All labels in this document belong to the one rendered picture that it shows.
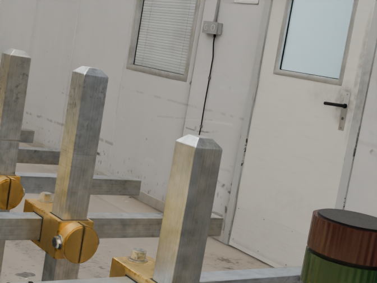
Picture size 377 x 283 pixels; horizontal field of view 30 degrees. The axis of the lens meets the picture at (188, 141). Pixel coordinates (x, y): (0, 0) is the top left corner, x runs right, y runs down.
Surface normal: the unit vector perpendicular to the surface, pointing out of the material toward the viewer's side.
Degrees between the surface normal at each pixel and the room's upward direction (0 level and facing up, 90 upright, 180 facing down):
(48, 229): 90
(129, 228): 90
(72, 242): 90
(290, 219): 90
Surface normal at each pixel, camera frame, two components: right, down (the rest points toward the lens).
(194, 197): 0.58, 0.19
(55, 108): -0.80, -0.07
